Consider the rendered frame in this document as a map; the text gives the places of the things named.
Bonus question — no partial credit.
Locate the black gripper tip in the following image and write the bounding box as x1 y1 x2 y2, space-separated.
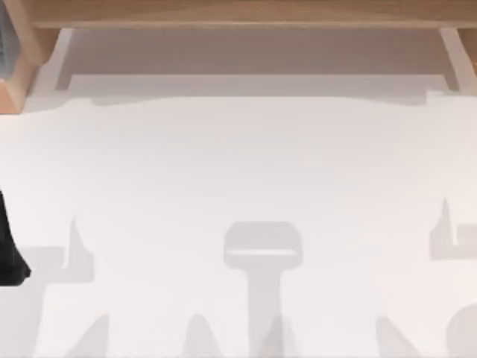
0 190 32 287

